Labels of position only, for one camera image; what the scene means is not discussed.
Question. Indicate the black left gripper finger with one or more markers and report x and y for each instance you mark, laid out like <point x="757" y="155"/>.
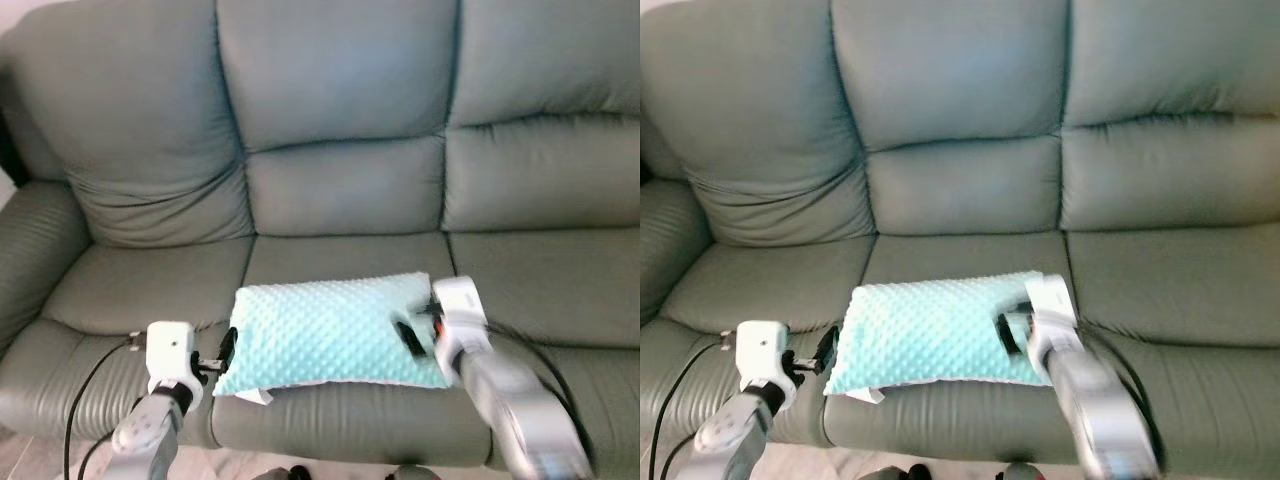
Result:
<point x="228" y="350"/>
<point x="826" y="350"/>

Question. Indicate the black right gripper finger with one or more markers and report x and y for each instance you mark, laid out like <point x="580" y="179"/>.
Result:
<point x="1007" y="336"/>
<point x="410" y="338"/>

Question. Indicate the teal dotted plush pillow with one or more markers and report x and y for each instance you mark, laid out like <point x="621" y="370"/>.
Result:
<point x="930" y="335"/>
<point x="320" y="335"/>

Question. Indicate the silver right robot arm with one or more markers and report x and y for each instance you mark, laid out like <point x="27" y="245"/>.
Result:
<point x="1100" y="420"/>
<point x="520" y="420"/>

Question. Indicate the green leather sofa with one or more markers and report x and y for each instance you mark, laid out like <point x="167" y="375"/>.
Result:
<point x="340" y="120"/>
<point x="960" y="120"/>

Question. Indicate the silver left robot leg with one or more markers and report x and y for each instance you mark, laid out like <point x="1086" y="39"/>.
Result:
<point x="900" y="473"/>
<point x="285" y="473"/>

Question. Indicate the silver robot leg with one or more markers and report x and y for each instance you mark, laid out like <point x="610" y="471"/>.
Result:
<point x="1020" y="472"/>
<point x="285" y="473"/>
<point x="412" y="472"/>
<point x="900" y="473"/>

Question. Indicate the silver right robot leg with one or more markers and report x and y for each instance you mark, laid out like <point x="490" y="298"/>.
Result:
<point x="412" y="472"/>
<point x="1020" y="472"/>

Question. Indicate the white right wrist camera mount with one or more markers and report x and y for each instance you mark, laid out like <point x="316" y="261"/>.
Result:
<point x="460" y="310"/>
<point x="1052" y="310"/>

